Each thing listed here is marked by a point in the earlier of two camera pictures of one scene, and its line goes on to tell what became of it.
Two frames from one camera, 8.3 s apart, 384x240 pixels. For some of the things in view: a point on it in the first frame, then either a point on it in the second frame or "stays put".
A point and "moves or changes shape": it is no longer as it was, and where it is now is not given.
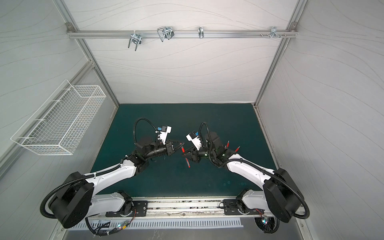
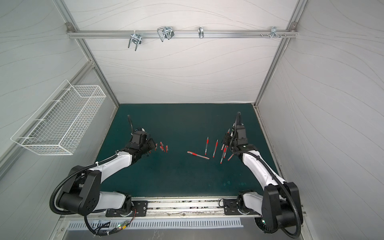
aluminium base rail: [188, 209] stays put
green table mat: [238, 125] stays put
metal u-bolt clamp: [165, 32] stays put
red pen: [187, 162] moves or changes shape
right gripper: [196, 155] to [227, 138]
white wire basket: [58, 126] stays put
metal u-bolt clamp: [136, 37] stays put
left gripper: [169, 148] to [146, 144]
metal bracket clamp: [201, 32] stays put
